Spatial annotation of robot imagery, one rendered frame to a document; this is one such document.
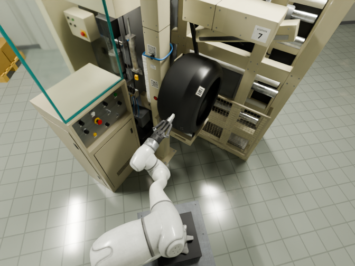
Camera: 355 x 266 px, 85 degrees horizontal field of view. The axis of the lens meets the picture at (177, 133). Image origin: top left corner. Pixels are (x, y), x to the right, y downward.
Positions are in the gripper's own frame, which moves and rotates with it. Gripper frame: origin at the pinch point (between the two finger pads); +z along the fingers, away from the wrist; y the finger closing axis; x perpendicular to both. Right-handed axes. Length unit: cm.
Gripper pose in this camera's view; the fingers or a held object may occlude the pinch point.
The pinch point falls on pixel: (171, 118)
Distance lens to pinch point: 132.8
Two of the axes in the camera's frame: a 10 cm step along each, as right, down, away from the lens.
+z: 5.3, -7.5, 4.0
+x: 0.4, 4.9, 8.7
